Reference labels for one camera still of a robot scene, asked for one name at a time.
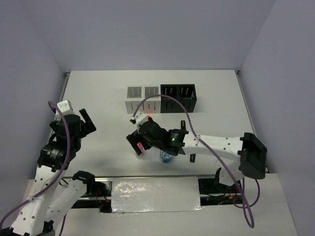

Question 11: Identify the pink glue stick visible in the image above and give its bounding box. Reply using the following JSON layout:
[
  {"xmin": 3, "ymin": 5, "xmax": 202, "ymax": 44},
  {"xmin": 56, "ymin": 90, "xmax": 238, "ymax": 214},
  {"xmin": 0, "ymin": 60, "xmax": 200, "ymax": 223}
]
[{"xmin": 137, "ymin": 143, "xmax": 145, "ymax": 158}]

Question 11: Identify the blue patterned tape roll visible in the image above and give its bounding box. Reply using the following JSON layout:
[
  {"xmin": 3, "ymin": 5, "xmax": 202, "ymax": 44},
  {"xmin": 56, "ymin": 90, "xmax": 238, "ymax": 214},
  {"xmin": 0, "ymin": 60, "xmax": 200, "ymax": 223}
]
[{"xmin": 159, "ymin": 150, "xmax": 173, "ymax": 164}]

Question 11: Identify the pink highlighter marker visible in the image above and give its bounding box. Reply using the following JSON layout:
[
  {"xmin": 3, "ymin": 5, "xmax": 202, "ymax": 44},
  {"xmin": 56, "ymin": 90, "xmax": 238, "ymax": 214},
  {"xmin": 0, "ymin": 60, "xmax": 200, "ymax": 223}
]
[{"xmin": 181, "ymin": 120, "xmax": 186, "ymax": 130}]

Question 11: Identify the blue highlighter marker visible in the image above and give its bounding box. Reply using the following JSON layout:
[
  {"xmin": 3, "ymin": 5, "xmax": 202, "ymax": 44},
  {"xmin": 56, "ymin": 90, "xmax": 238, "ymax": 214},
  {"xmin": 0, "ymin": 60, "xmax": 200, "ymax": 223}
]
[{"xmin": 189, "ymin": 154, "xmax": 196, "ymax": 163}]

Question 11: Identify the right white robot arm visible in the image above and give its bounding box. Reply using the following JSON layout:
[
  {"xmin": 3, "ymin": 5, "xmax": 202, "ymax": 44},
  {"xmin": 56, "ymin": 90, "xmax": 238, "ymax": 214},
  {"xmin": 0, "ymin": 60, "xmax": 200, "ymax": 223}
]
[{"xmin": 126, "ymin": 113, "xmax": 267, "ymax": 192}]

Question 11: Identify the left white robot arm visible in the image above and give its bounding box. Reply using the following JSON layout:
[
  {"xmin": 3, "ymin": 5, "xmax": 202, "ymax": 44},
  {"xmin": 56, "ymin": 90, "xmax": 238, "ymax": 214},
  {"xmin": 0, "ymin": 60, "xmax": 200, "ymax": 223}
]
[{"xmin": 0, "ymin": 109, "xmax": 96, "ymax": 236}]

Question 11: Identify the white slotted container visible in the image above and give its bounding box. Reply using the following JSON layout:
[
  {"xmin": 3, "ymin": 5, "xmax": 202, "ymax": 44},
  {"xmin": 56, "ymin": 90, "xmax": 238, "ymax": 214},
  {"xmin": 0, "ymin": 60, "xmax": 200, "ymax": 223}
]
[{"xmin": 125, "ymin": 86, "xmax": 161, "ymax": 114}]

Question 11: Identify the black slotted container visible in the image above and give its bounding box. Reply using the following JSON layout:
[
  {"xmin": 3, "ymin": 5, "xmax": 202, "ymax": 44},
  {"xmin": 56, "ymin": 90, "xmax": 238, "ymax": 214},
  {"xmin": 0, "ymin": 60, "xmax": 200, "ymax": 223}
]
[{"xmin": 160, "ymin": 84, "xmax": 197, "ymax": 113}]

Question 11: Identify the silver foil covered plate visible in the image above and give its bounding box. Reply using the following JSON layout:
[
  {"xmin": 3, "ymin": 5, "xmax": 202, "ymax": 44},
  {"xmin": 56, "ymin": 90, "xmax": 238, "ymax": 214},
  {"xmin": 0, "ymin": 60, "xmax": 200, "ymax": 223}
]
[{"xmin": 111, "ymin": 177, "xmax": 202, "ymax": 213}]

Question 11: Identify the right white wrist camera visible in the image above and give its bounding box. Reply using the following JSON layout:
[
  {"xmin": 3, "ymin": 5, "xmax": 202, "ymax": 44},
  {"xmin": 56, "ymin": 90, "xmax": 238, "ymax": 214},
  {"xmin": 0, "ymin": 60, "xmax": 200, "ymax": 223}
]
[{"xmin": 130, "ymin": 112, "xmax": 149, "ymax": 126}]

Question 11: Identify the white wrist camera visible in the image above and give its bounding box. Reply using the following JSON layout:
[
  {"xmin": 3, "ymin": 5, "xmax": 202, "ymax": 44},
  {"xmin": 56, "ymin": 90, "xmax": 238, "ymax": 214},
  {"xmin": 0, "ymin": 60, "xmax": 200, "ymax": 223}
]
[
  {"xmin": 130, "ymin": 112, "xmax": 149, "ymax": 126},
  {"xmin": 57, "ymin": 100, "xmax": 74, "ymax": 116}
]

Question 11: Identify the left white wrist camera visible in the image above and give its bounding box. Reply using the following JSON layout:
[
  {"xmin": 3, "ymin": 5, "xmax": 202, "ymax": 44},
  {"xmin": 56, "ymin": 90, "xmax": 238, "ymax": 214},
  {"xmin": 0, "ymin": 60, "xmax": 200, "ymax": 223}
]
[{"xmin": 57, "ymin": 100, "xmax": 74, "ymax": 116}]

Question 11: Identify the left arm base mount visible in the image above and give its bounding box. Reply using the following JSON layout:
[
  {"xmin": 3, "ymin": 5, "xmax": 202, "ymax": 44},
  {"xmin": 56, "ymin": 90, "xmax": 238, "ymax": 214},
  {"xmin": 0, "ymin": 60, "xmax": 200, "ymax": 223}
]
[{"xmin": 72, "ymin": 180, "xmax": 112, "ymax": 213}]

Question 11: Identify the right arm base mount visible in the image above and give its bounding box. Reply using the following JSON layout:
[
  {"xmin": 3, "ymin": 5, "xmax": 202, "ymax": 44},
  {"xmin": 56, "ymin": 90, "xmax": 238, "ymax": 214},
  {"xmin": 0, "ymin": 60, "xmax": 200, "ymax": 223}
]
[{"xmin": 198, "ymin": 178, "xmax": 242, "ymax": 206}]

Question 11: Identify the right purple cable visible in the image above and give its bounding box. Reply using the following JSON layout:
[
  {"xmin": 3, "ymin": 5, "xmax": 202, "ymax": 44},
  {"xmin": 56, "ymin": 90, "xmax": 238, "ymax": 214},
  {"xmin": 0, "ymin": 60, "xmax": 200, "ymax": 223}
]
[{"xmin": 132, "ymin": 94, "xmax": 261, "ymax": 229}]

